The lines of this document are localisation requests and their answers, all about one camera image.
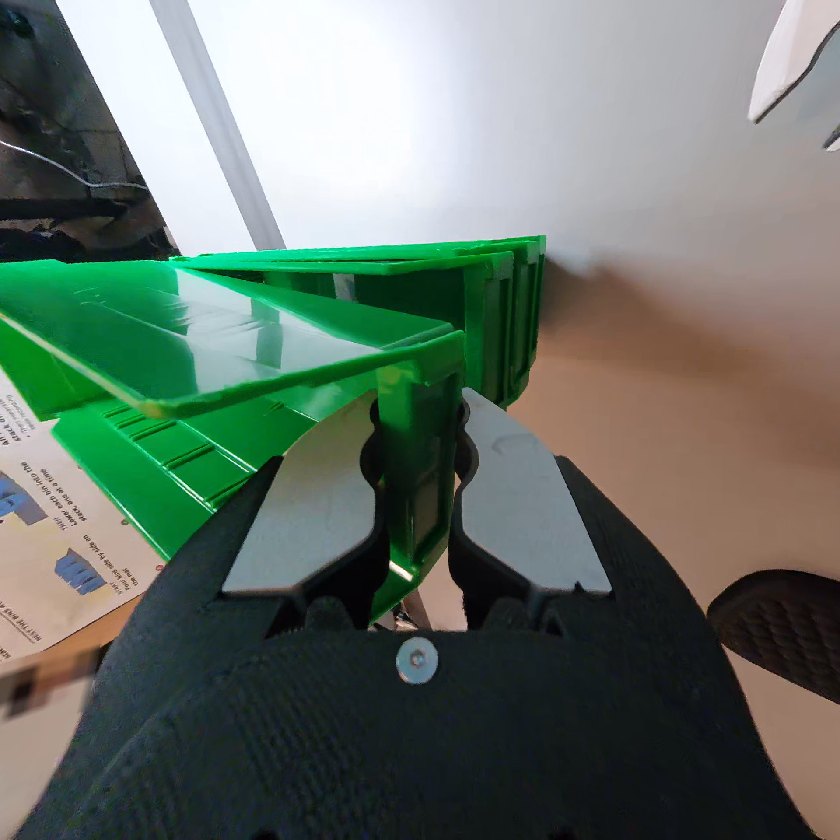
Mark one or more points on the green plastic storage bin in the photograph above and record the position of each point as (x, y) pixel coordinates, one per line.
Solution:
(537, 308)
(420, 295)
(420, 472)
(520, 315)

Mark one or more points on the grey desk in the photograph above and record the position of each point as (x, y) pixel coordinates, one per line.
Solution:
(459, 131)

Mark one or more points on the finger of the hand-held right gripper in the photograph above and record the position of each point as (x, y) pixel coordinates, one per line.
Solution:
(787, 52)
(833, 139)

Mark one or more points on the printed instruction sheet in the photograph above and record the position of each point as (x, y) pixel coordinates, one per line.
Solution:
(52, 525)

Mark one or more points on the black mesh cushion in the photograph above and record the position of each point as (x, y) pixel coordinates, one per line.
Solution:
(787, 623)

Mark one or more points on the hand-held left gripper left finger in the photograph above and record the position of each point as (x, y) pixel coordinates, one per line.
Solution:
(308, 518)

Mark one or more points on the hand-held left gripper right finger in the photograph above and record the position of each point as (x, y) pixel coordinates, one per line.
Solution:
(531, 518)

